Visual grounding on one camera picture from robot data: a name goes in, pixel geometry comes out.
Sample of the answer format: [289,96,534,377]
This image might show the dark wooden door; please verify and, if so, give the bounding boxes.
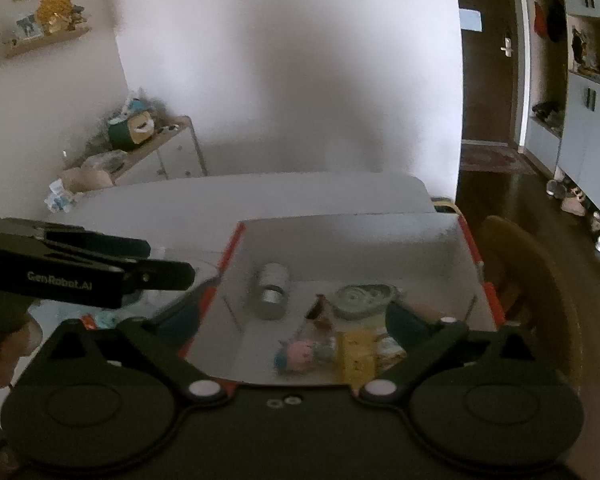
[459,0,522,147]

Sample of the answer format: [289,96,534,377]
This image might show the white and green tube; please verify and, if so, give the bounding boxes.
[375,332,407,362]

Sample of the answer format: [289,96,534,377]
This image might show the patterned door rug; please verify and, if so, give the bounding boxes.
[460,144,537,177]

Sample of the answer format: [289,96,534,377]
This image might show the yellow woven ornament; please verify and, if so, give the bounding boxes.
[35,0,74,36]

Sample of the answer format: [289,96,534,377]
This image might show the brown cardboard box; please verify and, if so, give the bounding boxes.
[59,167,114,194]

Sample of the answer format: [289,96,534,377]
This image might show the wooden sideboard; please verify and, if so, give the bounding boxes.
[62,115,207,192]

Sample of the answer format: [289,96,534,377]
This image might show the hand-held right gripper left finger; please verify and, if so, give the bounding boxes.
[34,304,227,407]

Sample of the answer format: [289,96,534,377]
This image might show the row of shoes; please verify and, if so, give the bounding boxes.
[546,179,600,262]

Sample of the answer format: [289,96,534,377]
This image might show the light blue shell toy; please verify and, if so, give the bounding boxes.
[313,337,339,362]

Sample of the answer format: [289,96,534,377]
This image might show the white shelf cabinet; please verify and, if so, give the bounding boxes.
[522,0,600,222]

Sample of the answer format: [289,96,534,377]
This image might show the red and white cardboard box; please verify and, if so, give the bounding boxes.
[150,212,507,387]

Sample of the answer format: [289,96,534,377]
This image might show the wooden chair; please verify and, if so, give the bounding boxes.
[479,214,582,382]

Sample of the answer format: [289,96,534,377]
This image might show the pale paper sheet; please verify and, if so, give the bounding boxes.
[458,8,484,32]

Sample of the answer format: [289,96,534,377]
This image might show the yellow carton box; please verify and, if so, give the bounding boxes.
[339,332,379,387]

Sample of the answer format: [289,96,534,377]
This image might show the wooden wall shelf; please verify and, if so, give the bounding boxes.
[4,26,92,59]

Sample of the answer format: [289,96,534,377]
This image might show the person's left hand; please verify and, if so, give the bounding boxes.
[0,310,44,405]

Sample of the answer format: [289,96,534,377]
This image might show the white and blue packet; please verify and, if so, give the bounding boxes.
[44,179,79,214]

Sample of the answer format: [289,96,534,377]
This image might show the small standing picture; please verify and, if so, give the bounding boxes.
[14,13,44,42]

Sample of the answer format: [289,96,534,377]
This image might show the pink and blue bird toy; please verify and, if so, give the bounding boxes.
[275,338,317,372]

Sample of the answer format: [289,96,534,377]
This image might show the grey green oval case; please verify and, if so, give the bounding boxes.
[335,283,404,320]

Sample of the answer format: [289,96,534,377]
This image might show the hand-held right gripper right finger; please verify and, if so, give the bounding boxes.
[357,302,557,404]

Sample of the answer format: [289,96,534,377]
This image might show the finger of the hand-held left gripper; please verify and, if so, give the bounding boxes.
[122,258,197,294]
[44,227,152,262]

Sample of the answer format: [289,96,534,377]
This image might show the wooden tissue box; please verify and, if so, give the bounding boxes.
[130,114,156,146]

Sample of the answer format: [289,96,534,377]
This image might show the green tissue box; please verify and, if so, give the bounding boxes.
[107,117,137,151]

